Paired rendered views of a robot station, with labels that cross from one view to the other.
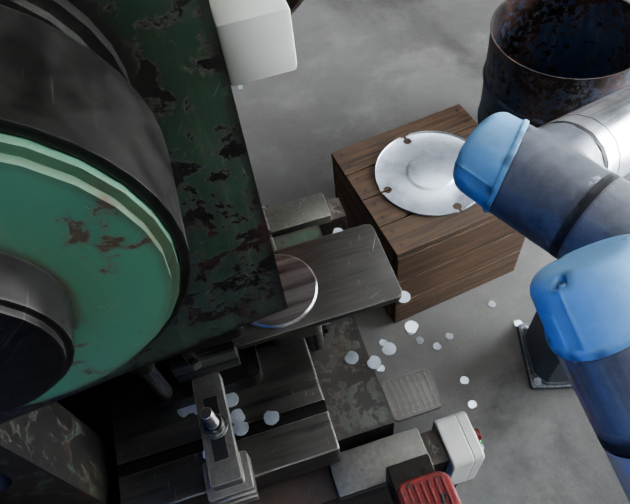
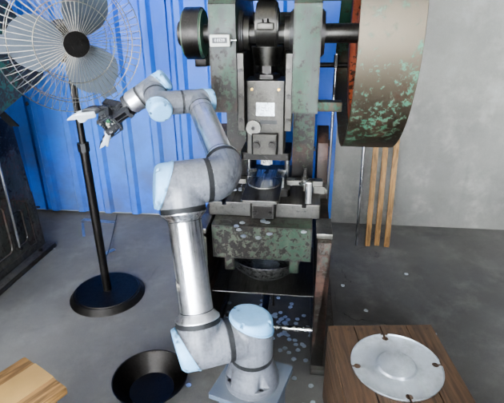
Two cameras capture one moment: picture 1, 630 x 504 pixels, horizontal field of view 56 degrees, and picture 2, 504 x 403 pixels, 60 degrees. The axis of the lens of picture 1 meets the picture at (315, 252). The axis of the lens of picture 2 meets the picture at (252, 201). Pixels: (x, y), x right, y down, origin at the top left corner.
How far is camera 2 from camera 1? 1.74 m
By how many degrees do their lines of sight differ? 80
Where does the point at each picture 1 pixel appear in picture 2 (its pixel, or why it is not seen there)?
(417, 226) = (346, 341)
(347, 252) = (268, 195)
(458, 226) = (338, 359)
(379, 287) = (248, 197)
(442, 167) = (398, 370)
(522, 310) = not seen: outside the picture
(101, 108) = (188, 21)
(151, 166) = (185, 27)
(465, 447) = not seen: hidden behind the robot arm
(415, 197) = (373, 348)
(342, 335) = (253, 223)
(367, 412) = (219, 221)
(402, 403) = not seen: hidden behind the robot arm
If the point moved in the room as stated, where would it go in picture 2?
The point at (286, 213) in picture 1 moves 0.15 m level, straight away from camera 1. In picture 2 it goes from (324, 225) to (364, 228)
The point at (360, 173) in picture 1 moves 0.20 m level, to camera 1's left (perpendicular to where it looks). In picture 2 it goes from (406, 331) to (404, 299)
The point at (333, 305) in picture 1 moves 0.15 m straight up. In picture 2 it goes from (249, 189) to (248, 152)
